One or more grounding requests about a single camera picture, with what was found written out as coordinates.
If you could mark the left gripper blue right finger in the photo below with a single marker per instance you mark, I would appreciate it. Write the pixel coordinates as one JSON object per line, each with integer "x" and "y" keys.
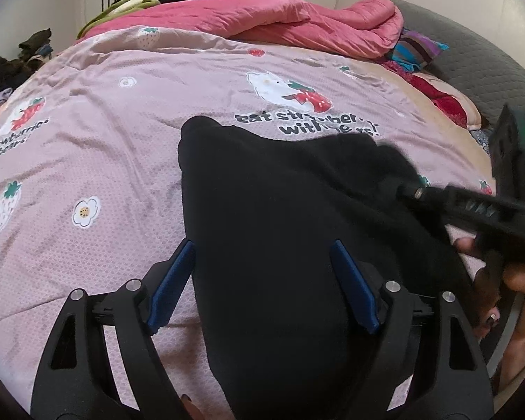
{"x": 354, "y": 286}

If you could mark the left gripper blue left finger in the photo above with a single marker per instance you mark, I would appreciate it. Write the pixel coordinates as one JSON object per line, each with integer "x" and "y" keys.
{"x": 166, "y": 282}

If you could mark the black sweater with orange patches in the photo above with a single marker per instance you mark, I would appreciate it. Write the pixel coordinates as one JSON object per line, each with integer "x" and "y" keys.
{"x": 281, "y": 338}

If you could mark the dark clothes pile on floor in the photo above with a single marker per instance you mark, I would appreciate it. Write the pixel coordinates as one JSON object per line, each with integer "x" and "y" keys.
{"x": 34, "y": 53}

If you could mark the person's right hand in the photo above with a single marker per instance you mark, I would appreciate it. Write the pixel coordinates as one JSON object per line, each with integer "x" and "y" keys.
{"x": 497, "y": 302}

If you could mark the person's left hand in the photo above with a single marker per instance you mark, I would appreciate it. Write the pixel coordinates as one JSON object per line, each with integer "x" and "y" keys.
{"x": 197, "y": 410}

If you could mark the pink strawberry print bedsheet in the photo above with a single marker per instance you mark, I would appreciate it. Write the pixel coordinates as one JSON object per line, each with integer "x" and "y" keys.
{"x": 90, "y": 192}

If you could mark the red floral blanket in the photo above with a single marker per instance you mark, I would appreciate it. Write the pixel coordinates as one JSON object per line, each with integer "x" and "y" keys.
{"x": 454, "y": 104}

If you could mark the grey padded headboard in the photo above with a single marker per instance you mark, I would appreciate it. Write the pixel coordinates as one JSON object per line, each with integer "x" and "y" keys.
{"x": 488, "y": 76}

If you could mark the striped colourful pillow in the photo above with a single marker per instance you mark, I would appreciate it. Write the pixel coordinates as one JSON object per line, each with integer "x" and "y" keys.
{"x": 414, "y": 50}

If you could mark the pink quilted comforter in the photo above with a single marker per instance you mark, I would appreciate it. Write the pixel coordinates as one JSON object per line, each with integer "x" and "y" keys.
{"x": 368, "y": 29}

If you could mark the green blanket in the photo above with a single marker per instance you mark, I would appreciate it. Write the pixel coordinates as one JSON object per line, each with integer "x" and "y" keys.
{"x": 116, "y": 10}

